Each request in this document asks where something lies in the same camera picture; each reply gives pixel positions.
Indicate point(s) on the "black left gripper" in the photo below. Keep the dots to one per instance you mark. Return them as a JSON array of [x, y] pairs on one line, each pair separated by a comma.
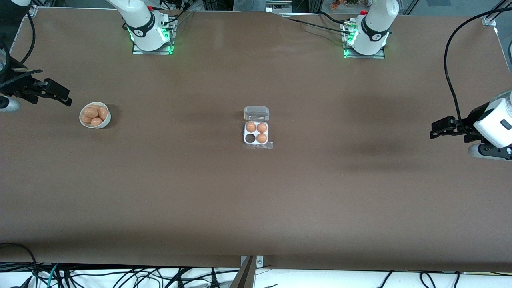
[[465, 128]]

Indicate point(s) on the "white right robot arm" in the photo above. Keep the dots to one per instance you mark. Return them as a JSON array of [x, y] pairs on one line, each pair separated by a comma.
[[144, 24]]

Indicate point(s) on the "dark camera support bar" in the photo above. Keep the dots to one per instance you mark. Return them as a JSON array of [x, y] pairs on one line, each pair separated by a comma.
[[244, 276]]

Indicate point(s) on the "grey background equipment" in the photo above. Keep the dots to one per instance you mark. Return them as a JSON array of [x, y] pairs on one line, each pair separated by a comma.
[[280, 6]]

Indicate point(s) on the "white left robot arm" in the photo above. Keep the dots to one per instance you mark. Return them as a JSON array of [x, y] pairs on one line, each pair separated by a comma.
[[374, 24]]

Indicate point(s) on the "clear plastic egg box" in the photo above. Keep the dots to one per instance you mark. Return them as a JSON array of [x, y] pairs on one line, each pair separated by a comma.
[[256, 114]]

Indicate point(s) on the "silver mounting bracket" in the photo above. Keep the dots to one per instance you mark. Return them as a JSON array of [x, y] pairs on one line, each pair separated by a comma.
[[260, 262]]

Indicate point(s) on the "white round bowl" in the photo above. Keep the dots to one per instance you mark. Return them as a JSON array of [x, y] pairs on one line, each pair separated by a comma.
[[104, 123]]

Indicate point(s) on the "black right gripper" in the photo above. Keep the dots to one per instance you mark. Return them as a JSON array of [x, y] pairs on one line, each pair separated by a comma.
[[20, 86]]

